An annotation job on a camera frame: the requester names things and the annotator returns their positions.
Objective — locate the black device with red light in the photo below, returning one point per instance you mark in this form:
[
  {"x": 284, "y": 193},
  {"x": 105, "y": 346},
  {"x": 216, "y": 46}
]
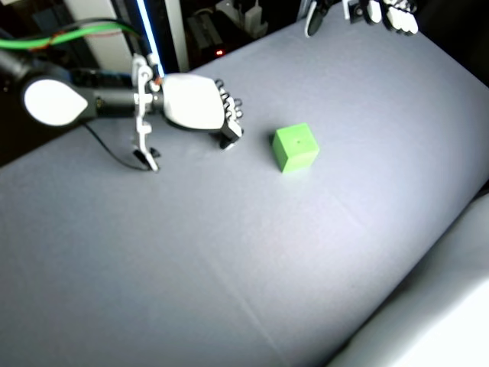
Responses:
[{"x": 216, "y": 51}]

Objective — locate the green cube block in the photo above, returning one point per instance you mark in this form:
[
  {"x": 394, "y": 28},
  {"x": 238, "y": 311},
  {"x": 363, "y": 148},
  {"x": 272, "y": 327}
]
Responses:
[{"x": 296, "y": 147}]

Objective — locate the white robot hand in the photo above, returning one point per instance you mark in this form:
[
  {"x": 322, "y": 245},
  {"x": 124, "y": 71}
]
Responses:
[
  {"x": 399, "y": 19},
  {"x": 191, "y": 101}
]

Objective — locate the blue light strip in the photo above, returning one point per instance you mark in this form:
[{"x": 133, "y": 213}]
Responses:
[{"x": 151, "y": 38}]

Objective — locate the white post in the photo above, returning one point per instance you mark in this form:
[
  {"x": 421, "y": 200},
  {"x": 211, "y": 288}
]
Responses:
[{"x": 103, "y": 34}]

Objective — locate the white plastic bracket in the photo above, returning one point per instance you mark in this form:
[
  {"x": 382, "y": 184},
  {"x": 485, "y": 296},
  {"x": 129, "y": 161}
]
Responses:
[{"x": 250, "y": 17}]

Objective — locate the grey table cloth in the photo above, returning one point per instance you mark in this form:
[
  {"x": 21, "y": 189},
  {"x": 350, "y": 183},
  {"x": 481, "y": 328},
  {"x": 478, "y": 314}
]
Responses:
[{"x": 214, "y": 248}]

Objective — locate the white backdrop sheet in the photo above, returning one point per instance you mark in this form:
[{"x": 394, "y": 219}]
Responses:
[{"x": 439, "y": 306}]

